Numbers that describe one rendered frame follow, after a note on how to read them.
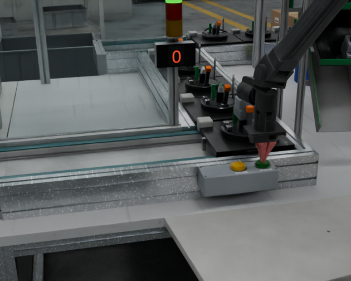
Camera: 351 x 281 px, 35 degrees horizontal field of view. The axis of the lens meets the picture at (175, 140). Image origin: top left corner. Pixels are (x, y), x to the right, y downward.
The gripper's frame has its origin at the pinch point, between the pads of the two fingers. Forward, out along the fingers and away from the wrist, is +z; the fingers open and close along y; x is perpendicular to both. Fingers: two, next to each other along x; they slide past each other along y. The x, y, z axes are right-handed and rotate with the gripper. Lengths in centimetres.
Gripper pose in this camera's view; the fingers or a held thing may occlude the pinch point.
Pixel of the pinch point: (262, 159)
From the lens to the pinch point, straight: 152.5
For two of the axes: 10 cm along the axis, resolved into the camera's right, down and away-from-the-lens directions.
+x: 2.0, 3.8, -9.0
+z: 0.0, 9.2, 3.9
